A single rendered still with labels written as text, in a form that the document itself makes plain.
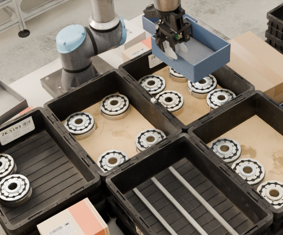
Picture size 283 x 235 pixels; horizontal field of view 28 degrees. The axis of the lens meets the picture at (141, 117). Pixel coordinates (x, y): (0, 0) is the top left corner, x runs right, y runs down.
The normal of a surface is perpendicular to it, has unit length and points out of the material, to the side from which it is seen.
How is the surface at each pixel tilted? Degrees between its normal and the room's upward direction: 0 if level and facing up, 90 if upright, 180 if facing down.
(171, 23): 95
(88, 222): 0
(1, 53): 0
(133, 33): 0
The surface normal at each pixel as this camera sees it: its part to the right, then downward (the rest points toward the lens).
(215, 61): 0.62, 0.52
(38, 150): -0.10, -0.70
